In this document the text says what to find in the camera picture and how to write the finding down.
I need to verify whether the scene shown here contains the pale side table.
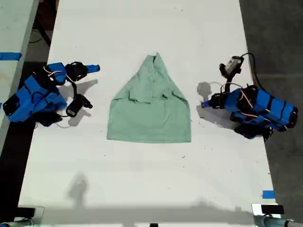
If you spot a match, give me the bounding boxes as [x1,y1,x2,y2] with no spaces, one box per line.
[0,0,40,148]

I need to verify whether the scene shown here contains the shiny metal plate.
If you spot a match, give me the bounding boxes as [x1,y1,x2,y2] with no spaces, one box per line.
[251,203,285,218]
[17,206,45,223]

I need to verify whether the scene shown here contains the pale green t-shirt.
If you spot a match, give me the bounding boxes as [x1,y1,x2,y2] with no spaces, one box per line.
[107,52,192,144]

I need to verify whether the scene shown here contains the black floor cable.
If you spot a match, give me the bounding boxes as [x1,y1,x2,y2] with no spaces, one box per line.
[29,22,52,48]

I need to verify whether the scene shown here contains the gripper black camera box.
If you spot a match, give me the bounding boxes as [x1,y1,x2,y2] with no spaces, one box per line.
[219,55,245,78]
[66,94,94,118]

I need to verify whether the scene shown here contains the long blue tape strip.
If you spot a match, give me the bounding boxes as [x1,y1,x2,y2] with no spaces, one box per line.
[0,52,23,61]

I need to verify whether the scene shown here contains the small black box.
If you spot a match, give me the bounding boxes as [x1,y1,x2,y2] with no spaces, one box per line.
[17,207,36,218]
[260,204,285,215]

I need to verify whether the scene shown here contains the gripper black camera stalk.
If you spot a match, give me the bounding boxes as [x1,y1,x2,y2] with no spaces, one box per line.
[71,81,79,99]
[223,73,237,95]

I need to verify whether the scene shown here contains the camera black cable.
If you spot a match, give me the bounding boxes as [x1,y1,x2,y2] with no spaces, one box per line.
[240,52,264,88]

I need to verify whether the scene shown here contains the grey metal pipe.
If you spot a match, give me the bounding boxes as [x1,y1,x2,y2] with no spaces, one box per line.
[0,218,34,227]
[255,216,303,227]

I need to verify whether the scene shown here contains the short blue tape piece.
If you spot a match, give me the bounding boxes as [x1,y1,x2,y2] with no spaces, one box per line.
[262,190,276,200]

